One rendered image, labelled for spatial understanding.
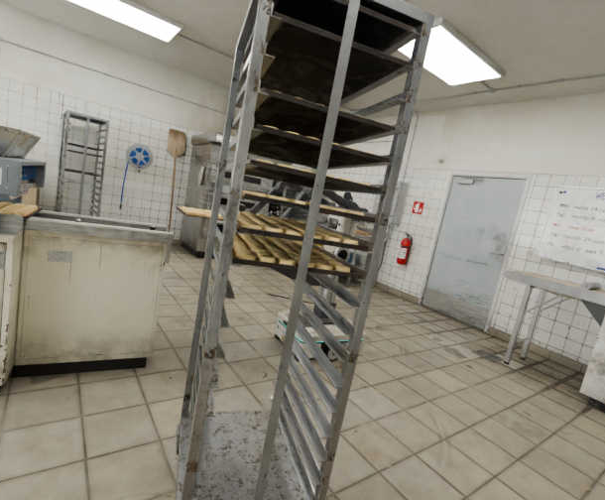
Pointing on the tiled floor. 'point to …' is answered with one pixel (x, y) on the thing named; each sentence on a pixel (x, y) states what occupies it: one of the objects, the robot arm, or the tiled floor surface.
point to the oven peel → (176, 156)
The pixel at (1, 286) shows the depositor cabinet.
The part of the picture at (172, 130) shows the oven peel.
